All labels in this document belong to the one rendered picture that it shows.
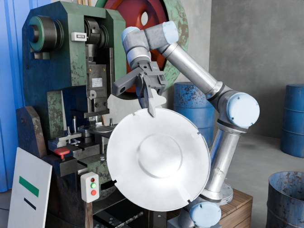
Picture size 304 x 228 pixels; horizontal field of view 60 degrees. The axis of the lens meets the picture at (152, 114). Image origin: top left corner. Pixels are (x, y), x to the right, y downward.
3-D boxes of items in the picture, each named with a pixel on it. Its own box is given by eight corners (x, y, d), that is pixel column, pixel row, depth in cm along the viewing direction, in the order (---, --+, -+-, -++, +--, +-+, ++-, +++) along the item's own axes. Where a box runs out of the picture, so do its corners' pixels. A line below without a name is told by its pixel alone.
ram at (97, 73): (112, 110, 164) (111, 61, 158) (92, 113, 153) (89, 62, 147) (96, 106, 175) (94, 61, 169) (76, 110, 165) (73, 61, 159)
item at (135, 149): (228, 175, 74) (230, 174, 74) (143, 235, 63) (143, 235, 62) (172, 94, 82) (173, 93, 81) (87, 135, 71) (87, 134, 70)
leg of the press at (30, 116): (98, 277, 148) (91, 121, 130) (80, 289, 140) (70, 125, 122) (30, 213, 210) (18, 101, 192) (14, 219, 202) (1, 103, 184)
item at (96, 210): (137, 192, 181) (137, 192, 181) (83, 220, 150) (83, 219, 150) (101, 175, 209) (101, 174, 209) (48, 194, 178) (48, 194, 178)
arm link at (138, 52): (129, 46, 86) (124, 64, 92) (132, 56, 83) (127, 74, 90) (150, 47, 88) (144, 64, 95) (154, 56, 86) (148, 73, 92)
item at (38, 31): (137, 53, 178) (136, 26, 174) (39, 50, 130) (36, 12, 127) (120, 53, 189) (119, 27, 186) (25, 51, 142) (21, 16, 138)
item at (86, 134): (105, 132, 172) (105, 125, 171) (85, 136, 161) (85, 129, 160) (97, 129, 178) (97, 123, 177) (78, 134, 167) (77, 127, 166)
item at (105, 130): (131, 154, 157) (130, 131, 154) (112, 160, 147) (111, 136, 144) (105, 144, 173) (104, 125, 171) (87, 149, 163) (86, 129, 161)
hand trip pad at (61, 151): (71, 164, 132) (70, 149, 130) (60, 167, 128) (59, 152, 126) (64, 160, 137) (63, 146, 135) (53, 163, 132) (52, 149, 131)
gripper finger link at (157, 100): (172, 110, 76) (163, 85, 80) (153, 111, 73) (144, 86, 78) (168, 116, 78) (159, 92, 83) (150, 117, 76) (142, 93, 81)
